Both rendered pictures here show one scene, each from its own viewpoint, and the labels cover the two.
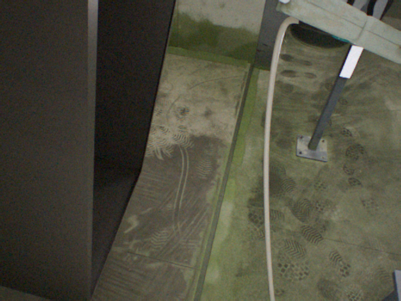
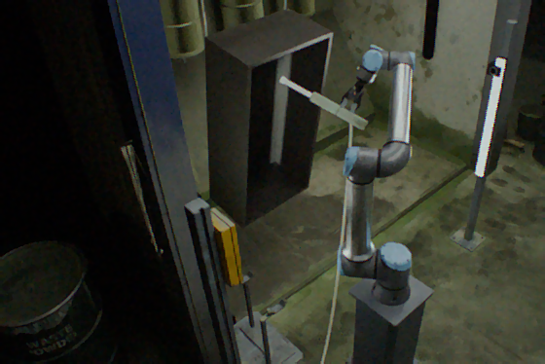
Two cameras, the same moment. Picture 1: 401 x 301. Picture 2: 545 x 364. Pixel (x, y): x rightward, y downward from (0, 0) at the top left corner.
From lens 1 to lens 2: 211 cm
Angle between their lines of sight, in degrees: 34
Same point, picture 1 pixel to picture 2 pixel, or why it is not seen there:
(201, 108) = (396, 183)
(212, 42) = (437, 137)
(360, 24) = (335, 109)
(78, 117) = (244, 113)
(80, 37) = (245, 94)
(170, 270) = (304, 260)
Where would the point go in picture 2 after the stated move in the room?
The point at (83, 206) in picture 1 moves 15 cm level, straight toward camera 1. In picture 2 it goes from (243, 147) to (238, 163)
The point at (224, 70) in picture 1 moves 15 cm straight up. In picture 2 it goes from (438, 163) to (440, 149)
